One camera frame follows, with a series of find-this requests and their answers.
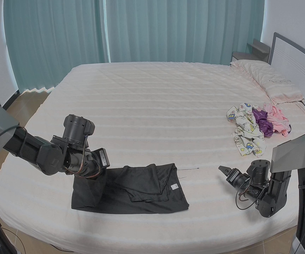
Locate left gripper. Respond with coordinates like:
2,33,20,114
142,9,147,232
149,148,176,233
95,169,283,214
85,148,110,180

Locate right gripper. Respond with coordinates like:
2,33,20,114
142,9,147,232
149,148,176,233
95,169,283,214
218,165,250,189

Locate black T-shirt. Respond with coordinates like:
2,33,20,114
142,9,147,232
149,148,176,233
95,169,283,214
71,163,200,214

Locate bed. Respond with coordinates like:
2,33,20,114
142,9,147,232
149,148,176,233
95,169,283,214
0,32,305,251

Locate white printed garment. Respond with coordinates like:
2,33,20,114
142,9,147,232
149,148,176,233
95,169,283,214
226,103,267,158

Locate purple garment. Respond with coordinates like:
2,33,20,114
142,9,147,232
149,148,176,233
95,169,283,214
252,108,274,137

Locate pink garment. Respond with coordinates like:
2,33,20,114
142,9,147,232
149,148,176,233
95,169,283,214
263,102,292,137

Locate cream pillow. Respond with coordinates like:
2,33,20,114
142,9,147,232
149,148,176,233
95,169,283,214
230,59,305,105

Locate grey bedside table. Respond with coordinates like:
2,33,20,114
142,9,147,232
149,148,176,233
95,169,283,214
232,39,271,63

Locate blue-green curtain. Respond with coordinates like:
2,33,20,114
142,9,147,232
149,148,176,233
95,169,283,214
105,0,266,65
4,0,110,93

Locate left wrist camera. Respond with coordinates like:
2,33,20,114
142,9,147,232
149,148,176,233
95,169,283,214
85,121,95,137

